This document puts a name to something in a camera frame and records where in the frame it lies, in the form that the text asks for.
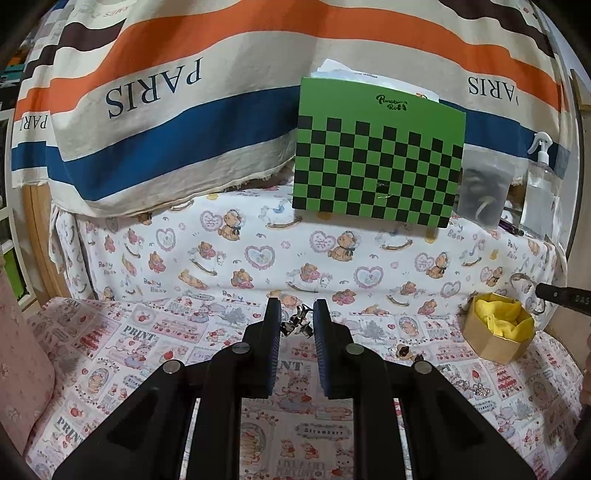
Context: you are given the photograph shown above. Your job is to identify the silver charm bracelet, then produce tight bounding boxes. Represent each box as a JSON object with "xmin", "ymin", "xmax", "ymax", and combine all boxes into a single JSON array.
[{"xmin": 279, "ymin": 303, "xmax": 317, "ymax": 338}]

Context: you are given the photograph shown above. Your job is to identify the small ring with charm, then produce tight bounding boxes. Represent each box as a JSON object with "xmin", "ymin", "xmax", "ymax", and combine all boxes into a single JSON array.
[{"xmin": 394, "ymin": 342, "xmax": 425, "ymax": 363}]

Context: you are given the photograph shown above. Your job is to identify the gold octagonal jewelry box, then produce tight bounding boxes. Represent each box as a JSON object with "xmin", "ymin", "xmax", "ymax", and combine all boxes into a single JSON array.
[{"xmin": 462, "ymin": 293, "xmax": 536, "ymax": 365}]

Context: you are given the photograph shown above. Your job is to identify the yellow cloth lining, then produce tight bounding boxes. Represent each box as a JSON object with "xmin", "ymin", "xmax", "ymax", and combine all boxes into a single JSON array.
[{"xmin": 474, "ymin": 298, "xmax": 535, "ymax": 343}]

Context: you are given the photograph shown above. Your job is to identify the clear spray bottle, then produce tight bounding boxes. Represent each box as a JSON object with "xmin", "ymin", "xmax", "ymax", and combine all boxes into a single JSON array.
[{"xmin": 520, "ymin": 131, "xmax": 559, "ymax": 239}]

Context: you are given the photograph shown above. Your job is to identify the baby bear print cloth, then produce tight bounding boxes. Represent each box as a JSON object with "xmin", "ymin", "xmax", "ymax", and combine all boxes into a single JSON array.
[{"xmin": 50, "ymin": 184, "xmax": 566, "ymax": 328}]

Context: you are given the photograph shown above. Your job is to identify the black hair clips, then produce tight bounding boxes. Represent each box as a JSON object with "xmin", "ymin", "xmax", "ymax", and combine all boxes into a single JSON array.
[{"xmin": 499, "ymin": 218, "xmax": 524, "ymax": 237}]

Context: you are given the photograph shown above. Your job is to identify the clear plastic jar with bands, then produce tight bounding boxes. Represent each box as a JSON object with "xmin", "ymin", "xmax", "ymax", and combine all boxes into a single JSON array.
[{"xmin": 456, "ymin": 146, "xmax": 515, "ymax": 229}]

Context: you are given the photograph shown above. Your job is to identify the pink print bed sheet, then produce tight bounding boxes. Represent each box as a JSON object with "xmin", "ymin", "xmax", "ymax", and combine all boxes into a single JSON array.
[{"xmin": 25, "ymin": 296, "xmax": 582, "ymax": 479}]

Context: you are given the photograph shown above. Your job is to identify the green checkered tissue box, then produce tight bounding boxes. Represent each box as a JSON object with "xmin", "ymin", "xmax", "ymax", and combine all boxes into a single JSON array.
[{"xmin": 291, "ymin": 78, "xmax": 466, "ymax": 228}]

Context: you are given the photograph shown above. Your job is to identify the pink floral pillow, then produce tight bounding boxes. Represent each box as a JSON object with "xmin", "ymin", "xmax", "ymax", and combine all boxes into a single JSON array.
[{"xmin": 1, "ymin": 272, "xmax": 56, "ymax": 455}]

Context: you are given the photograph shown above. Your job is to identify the striped Paris blanket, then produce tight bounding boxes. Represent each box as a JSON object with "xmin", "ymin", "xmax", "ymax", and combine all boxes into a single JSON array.
[{"xmin": 11, "ymin": 1, "xmax": 574, "ymax": 218}]

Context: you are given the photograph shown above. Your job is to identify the white tissue paper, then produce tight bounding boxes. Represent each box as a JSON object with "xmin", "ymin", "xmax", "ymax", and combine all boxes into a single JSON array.
[{"xmin": 311, "ymin": 59, "xmax": 440, "ymax": 102}]

